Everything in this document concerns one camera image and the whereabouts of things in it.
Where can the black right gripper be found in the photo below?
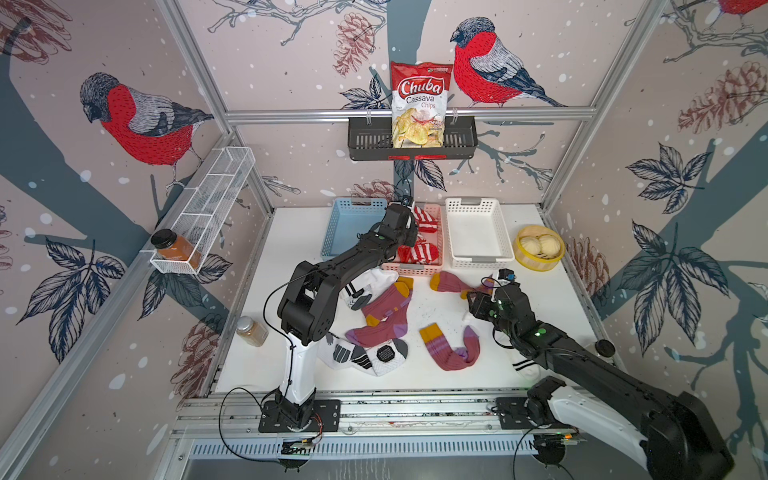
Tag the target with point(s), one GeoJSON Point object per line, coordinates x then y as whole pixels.
{"type": "Point", "coordinates": [479, 304]}

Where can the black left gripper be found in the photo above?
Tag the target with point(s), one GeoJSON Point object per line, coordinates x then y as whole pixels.
{"type": "Point", "coordinates": [413, 229]}

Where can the red white striped sock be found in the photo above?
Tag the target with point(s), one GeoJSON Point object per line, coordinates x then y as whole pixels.
{"type": "Point", "coordinates": [427, 223]}

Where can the red santa pattern sock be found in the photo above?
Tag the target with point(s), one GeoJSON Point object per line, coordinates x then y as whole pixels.
{"type": "Point", "coordinates": [422, 253]}

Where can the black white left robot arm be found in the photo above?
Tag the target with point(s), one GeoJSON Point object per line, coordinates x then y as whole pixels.
{"type": "Point", "coordinates": [308, 306]}

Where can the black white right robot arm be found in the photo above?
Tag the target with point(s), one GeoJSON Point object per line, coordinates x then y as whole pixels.
{"type": "Point", "coordinates": [670, 436]}

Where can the pink plastic basket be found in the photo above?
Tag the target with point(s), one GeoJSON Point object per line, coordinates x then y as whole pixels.
{"type": "Point", "coordinates": [436, 238]}

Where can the blue plastic basket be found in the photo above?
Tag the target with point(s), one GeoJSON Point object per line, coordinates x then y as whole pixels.
{"type": "Point", "coordinates": [350, 218]}

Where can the white plastic basket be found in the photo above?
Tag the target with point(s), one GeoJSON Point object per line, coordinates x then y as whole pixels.
{"type": "Point", "coordinates": [477, 233]}

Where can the white black-striped sock top left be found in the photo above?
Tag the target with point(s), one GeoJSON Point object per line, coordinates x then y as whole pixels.
{"type": "Point", "coordinates": [367, 287]}

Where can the yellow bowl with buns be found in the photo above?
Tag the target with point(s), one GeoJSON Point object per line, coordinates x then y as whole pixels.
{"type": "Point", "coordinates": [538, 248]}

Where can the purple yellow sock top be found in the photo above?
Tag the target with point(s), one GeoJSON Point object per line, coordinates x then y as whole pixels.
{"type": "Point", "coordinates": [448, 282]}

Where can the purple yellow sock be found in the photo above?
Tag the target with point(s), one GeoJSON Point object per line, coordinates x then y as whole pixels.
{"type": "Point", "coordinates": [386, 317]}
{"type": "Point", "coordinates": [445, 356]}
{"type": "Point", "coordinates": [448, 282]}

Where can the purple yellow sock bottom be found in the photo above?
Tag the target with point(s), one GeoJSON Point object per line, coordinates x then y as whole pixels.
{"type": "Point", "coordinates": [445, 356]}

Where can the purple yellow sock left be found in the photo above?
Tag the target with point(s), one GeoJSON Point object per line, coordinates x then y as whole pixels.
{"type": "Point", "coordinates": [386, 317]}

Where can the black round knob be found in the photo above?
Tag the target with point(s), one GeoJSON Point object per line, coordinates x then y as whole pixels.
{"type": "Point", "coordinates": [604, 349]}

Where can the white grey patterned sock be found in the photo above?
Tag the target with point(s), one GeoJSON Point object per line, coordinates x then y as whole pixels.
{"type": "Point", "coordinates": [337, 353]}

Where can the red Chuba cassava chips bag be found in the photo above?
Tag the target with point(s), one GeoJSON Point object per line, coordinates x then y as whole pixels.
{"type": "Point", "coordinates": [419, 104]}

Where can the glass jar amber contents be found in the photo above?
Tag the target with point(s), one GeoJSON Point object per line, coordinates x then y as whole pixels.
{"type": "Point", "coordinates": [252, 331]}

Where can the orange spice jar black lid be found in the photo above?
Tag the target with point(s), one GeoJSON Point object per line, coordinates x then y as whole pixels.
{"type": "Point", "coordinates": [174, 247]}

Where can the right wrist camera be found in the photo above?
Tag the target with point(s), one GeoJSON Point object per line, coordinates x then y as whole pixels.
{"type": "Point", "coordinates": [506, 275]}

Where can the black wall-mounted wire basket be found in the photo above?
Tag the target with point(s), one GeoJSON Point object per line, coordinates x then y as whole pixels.
{"type": "Point", "coordinates": [371, 140]}

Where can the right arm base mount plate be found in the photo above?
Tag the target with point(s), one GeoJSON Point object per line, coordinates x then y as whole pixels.
{"type": "Point", "coordinates": [519, 413]}

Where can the clear acrylic wall shelf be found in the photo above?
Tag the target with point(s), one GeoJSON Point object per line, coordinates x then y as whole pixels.
{"type": "Point", "coordinates": [207, 207]}

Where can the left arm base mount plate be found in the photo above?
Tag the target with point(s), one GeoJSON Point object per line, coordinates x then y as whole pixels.
{"type": "Point", "coordinates": [312, 416]}

